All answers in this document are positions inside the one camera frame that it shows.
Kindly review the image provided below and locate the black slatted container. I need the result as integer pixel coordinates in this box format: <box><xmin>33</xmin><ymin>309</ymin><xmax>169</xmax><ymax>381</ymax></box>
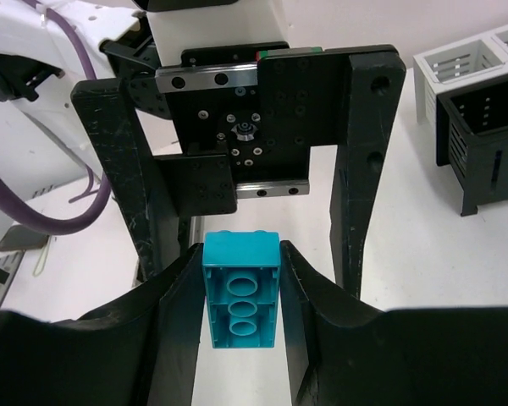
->
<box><xmin>435</xmin><ymin>75</ymin><xmax>508</xmax><ymax>217</ymax></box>

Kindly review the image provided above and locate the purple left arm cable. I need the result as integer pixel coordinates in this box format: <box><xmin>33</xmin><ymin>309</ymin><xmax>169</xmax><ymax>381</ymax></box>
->
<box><xmin>0</xmin><ymin>0</ymin><xmax>113</xmax><ymax>236</ymax></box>

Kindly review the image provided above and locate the white slatted container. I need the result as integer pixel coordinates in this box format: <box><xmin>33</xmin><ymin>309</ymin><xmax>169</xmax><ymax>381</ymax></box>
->
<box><xmin>413</xmin><ymin>25</ymin><xmax>508</xmax><ymax>130</ymax></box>

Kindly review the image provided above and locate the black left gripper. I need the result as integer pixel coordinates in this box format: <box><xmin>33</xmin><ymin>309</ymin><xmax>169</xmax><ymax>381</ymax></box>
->
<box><xmin>71</xmin><ymin>44</ymin><xmax>406</xmax><ymax>298</ymax></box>

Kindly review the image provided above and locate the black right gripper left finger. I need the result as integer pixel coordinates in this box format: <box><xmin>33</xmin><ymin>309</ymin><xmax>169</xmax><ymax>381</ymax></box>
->
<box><xmin>0</xmin><ymin>244</ymin><xmax>205</xmax><ymax>405</ymax></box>

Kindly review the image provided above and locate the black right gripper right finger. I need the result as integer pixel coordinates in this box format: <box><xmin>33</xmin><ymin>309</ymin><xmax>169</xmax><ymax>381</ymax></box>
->
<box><xmin>280</xmin><ymin>241</ymin><xmax>508</xmax><ymax>405</ymax></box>

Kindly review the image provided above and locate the teal long lego brick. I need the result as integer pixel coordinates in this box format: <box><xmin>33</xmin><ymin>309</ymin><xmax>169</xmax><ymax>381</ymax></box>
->
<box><xmin>202</xmin><ymin>230</ymin><xmax>281</xmax><ymax>349</ymax></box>

